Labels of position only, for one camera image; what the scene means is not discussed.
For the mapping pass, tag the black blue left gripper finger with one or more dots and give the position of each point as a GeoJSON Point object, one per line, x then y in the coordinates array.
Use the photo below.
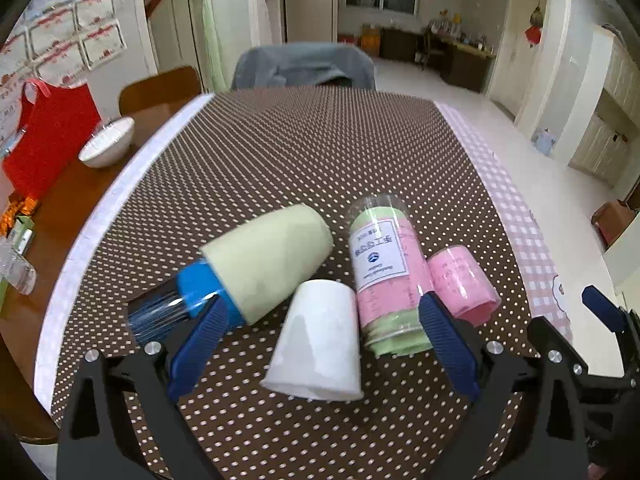
{"type": "Point", "coordinates": [97, 439]}

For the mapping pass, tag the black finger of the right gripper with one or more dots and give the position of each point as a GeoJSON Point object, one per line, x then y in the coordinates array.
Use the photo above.
{"type": "Point", "coordinates": [553, 346]}

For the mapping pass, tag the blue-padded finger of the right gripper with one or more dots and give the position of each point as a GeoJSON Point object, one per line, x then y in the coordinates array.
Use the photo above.
{"type": "Point", "coordinates": [607, 312]}

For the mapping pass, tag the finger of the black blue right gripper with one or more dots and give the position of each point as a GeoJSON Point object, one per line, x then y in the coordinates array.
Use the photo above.
{"type": "Point", "coordinates": [523, 420]}

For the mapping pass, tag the clear jar pink green paper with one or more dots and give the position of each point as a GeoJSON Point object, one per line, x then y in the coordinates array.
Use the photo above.
{"type": "Point", "coordinates": [390, 273]}

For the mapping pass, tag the pink paper cup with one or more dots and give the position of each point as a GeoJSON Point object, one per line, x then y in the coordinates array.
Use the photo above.
{"type": "Point", "coordinates": [462, 285]}

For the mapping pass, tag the white paper cup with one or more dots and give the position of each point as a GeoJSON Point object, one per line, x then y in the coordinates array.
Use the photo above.
{"type": "Point", "coordinates": [317, 355]}

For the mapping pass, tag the clear spray bottle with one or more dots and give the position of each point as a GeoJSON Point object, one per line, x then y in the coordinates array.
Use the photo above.
{"type": "Point", "coordinates": [16, 269]}

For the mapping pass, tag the small blue bin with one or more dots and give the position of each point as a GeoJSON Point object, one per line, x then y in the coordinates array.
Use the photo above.
{"type": "Point", "coordinates": [544, 141]}

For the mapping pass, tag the brown polka dot tablecloth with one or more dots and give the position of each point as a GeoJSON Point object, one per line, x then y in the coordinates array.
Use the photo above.
{"type": "Point", "coordinates": [255, 187]}

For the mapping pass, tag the green tray with boxes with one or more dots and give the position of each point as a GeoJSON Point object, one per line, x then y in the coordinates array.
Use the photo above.
{"type": "Point", "coordinates": [17, 226]}

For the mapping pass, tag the blue bottle with cream sleeve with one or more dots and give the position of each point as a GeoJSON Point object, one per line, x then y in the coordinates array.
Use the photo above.
{"type": "Point", "coordinates": [251, 269]}

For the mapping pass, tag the dark wooden desk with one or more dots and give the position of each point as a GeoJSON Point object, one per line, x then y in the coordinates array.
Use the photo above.
{"type": "Point", "coordinates": [457, 63]}

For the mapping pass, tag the white ceramic bowl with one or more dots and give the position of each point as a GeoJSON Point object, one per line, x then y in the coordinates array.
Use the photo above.
{"type": "Point", "coordinates": [108, 144]}

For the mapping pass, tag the red gift bag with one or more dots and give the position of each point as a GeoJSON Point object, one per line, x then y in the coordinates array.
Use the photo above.
{"type": "Point", "coordinates": [55, 124]}

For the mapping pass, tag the grey covered chair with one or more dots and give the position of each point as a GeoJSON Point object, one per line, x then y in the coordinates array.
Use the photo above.
{"type": "Point", "coordinates": [304, 64]}

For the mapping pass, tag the brown wooden chair back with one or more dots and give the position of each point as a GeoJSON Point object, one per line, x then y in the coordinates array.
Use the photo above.
{"type": "Point", "coordinates": [180, 85]}

